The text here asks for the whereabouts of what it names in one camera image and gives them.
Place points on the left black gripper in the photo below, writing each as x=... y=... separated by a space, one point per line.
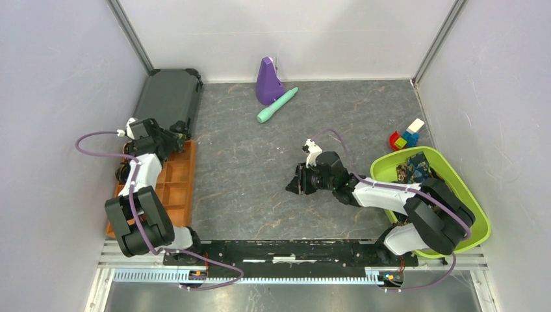
x=169 y=138

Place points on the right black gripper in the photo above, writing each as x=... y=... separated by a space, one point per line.
x=302 y=173

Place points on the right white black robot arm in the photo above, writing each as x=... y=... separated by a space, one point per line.
x=436 y=218

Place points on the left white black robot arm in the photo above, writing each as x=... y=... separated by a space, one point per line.
x=138 y=218

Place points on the pile of patterned ties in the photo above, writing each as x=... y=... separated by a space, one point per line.
x=416 y=169

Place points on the orange compartment tray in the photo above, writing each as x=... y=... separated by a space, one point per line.
x=174 y=188

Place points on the dark green hard case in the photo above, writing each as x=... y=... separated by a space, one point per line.
x=171 y=97

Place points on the rolled black patterned tie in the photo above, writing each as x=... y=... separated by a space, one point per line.
x=122 y=173

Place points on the teal cylindrical pen tool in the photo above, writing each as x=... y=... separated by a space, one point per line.
x=269 y=111

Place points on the lime green plastic bin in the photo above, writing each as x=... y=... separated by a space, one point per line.
x=384 y=169

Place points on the purple metronome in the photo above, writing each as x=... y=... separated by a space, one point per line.
x=268 y=87

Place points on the colourful toy block stack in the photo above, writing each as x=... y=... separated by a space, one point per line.
x=407 y=139

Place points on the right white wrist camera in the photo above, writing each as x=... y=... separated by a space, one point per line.
x=312 y=151

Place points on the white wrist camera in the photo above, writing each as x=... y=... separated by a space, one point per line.
x=127 y=130
x=312 y=151

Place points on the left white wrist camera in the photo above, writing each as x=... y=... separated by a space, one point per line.
x=127 y=130

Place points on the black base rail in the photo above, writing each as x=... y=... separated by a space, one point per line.
x=346 y=258

